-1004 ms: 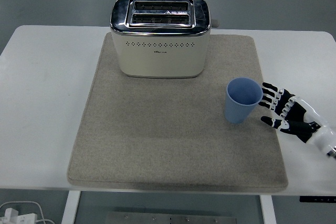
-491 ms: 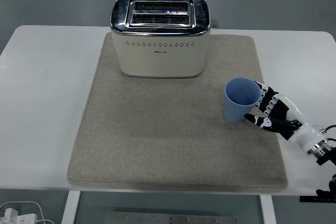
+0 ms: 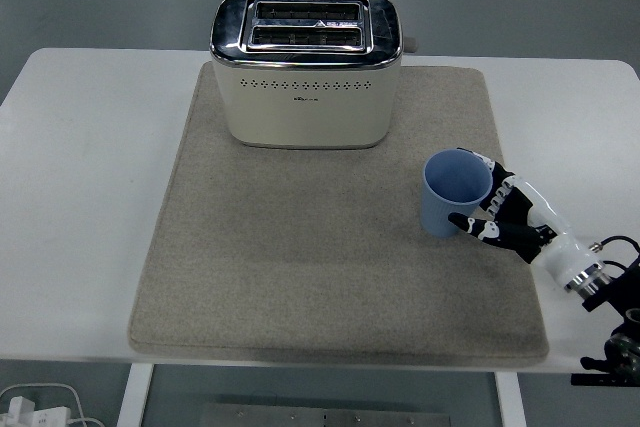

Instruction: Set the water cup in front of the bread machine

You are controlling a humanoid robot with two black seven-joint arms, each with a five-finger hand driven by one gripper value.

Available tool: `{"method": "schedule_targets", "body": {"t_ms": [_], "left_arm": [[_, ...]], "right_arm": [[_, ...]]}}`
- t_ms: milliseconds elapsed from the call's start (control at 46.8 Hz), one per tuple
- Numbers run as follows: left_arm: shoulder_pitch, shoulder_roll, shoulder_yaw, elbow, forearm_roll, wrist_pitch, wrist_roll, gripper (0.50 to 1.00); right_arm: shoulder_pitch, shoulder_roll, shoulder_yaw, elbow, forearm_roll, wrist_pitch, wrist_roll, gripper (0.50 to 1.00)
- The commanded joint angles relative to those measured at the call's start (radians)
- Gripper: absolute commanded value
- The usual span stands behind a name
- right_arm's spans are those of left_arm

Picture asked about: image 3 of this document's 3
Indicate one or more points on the beige felt mat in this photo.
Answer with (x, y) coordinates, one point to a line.
(310, 257)

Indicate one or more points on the white power strip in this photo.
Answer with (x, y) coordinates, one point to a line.
(35, 414)

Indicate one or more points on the white table leg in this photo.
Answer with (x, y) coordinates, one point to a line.
(511, 402)
(134, 397)

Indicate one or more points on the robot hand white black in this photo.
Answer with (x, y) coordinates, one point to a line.
(560, 247)

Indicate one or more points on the light blue ribbed cup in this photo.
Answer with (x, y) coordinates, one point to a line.
(437, 214)

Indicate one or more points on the grey metal plate with screws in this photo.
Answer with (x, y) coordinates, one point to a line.
(325, 417)

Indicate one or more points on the black table control panel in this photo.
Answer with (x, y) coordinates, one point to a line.
(582, 381)

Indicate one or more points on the cream and chrome toaster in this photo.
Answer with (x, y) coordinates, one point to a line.
(305, 107)

